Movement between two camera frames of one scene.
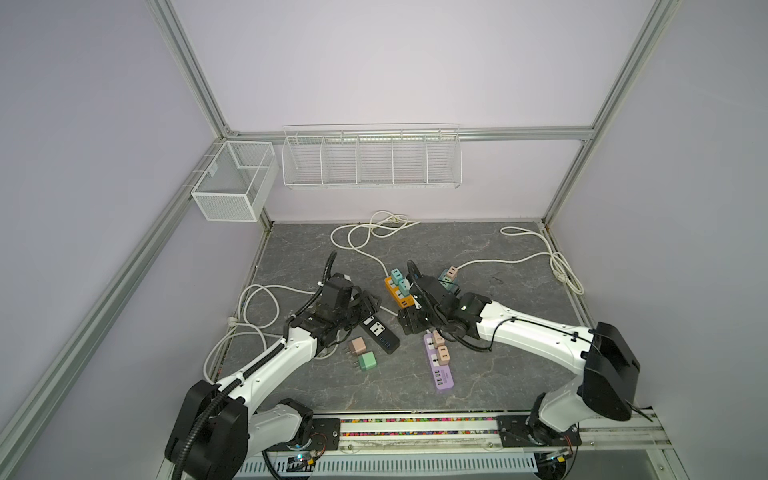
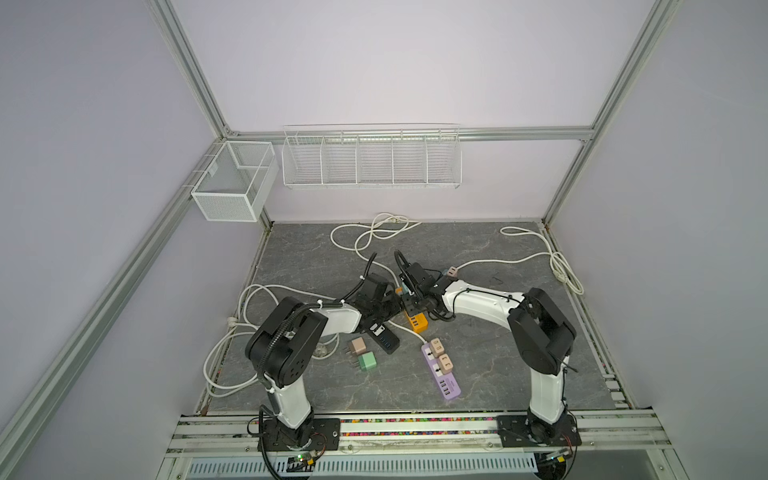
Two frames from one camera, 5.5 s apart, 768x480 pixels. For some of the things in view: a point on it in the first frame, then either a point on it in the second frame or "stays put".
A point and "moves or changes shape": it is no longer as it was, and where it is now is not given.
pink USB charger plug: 357,346 stays put
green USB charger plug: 368,360 stays put
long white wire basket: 378,156 stays put
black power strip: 379,334 stays put
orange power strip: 395,291 moves or changes shape
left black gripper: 366,304 to 393,298
